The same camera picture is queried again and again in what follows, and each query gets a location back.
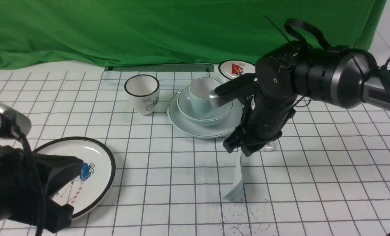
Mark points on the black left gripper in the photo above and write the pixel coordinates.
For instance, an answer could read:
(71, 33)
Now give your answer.
(44, 175)

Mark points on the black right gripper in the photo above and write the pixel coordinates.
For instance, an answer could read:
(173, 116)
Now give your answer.
(262, 121)

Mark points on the plain white ceramic spoon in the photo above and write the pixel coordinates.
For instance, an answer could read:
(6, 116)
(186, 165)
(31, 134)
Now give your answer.
(237, 185)

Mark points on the light blue bowl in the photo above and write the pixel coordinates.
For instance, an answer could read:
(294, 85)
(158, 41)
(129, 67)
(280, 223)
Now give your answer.
(189, 113)

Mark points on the light blue cup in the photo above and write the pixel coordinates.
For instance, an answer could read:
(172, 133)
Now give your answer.
(199, 91)

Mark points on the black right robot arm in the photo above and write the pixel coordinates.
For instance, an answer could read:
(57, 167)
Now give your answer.
(341, 77)

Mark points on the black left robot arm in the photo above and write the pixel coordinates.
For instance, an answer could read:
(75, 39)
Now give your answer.
(10, 177)

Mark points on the light blue plate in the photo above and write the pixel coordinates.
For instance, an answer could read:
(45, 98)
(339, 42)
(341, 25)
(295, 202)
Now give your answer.
(224, 128)

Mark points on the white black-rimmed cartoon plate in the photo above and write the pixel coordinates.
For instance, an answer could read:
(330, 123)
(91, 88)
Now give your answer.
(97, 174)

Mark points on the white bowl with flag picture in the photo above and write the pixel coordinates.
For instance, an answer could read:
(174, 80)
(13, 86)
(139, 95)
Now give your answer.
(231, 69)

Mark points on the white cup with bicycle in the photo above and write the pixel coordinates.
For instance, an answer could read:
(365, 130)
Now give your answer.
(142, 92)

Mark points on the green backdrop cloth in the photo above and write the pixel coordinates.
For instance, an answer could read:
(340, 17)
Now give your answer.
(138, 32)

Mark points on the white spoon with printed handle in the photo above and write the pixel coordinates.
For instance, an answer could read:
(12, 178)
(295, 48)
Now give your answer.
(269, 146)

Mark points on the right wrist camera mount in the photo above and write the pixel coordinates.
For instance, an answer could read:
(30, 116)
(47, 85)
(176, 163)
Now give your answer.
(240, 88)

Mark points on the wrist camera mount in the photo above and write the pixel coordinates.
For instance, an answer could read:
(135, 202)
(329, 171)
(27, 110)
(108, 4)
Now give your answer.
(240, 88)
(10, 118)

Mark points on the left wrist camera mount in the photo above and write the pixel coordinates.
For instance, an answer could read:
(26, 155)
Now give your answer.
(10, 118)

